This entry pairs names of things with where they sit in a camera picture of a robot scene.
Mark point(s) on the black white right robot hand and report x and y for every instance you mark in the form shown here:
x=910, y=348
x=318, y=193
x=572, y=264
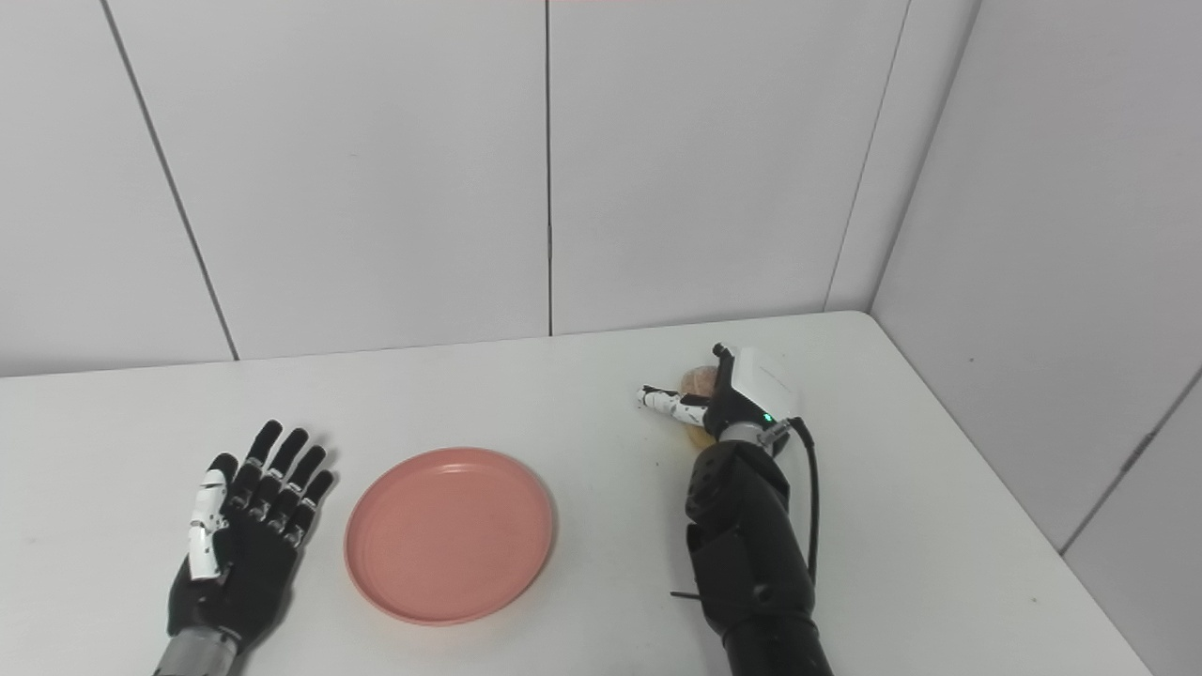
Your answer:
x=756, y=385

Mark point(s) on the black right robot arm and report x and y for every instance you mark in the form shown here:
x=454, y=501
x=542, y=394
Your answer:
x=747, y=545

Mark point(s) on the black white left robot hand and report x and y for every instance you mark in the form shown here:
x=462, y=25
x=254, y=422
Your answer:
x=239, y=573

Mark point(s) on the pink round plate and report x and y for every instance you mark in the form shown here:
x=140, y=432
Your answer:
x=449, y=537

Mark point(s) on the brown bread roll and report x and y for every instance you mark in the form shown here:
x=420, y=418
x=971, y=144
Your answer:
x=697, y=379

